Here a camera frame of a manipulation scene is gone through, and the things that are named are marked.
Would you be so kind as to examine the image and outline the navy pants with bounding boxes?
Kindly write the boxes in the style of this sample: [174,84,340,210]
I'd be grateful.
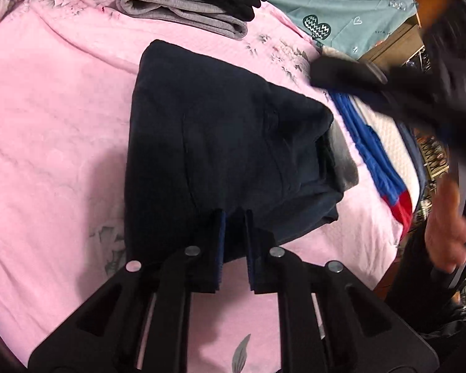
[124,39,360,294]

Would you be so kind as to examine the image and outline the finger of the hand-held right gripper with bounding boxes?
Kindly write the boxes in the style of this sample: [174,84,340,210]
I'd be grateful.
[308,54,451,140]

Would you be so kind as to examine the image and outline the wooden display cabinet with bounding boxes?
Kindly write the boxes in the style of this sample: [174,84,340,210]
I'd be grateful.
[359,0,451,71]

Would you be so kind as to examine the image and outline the pink floral bedsheet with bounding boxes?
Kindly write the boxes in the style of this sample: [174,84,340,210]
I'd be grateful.
[0,0,416,373]

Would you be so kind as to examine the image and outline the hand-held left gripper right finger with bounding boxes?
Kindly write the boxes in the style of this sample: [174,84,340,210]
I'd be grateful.
[244,209,439,373]

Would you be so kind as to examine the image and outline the person's right hand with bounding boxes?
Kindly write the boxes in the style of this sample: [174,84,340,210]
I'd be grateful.
[425,181,466,274]

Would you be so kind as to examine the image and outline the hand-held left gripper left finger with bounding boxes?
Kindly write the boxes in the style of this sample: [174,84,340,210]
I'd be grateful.
[28,210,228,373]

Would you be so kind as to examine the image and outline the blue and red shorts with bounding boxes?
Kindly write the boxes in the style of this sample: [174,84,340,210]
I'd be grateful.
[328,89,412,228]

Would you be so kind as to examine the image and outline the green heart print quilt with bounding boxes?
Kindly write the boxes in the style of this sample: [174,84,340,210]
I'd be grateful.
[256,0,420,63]

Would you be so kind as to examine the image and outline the dark grey folded pants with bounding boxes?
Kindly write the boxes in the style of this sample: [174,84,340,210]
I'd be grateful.
[116,0,249,40]

